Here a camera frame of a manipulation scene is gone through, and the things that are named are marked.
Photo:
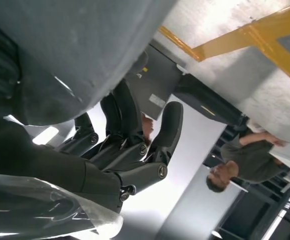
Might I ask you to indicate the black carry case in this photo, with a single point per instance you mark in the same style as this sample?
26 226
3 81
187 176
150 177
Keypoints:
205 99

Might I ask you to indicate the person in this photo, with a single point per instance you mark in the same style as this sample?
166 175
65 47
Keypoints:
250 159
147 127

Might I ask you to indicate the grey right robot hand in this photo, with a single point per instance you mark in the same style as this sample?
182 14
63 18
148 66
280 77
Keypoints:
60 179

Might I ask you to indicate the grey laptop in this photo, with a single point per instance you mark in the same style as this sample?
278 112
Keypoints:
157 82

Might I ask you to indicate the yellow tape double rectangle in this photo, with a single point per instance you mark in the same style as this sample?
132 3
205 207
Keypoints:
260 33

